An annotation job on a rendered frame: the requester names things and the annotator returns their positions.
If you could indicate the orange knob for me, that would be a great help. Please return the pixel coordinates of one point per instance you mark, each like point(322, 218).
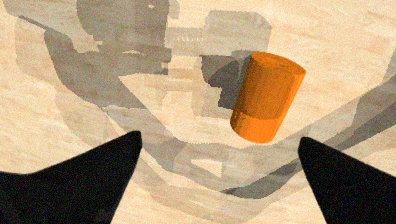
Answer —
point(268, 87)

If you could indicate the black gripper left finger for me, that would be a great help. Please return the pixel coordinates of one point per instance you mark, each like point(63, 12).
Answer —
point(85, 189)

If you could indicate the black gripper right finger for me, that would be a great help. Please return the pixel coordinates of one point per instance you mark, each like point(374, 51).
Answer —
point(347, 190)

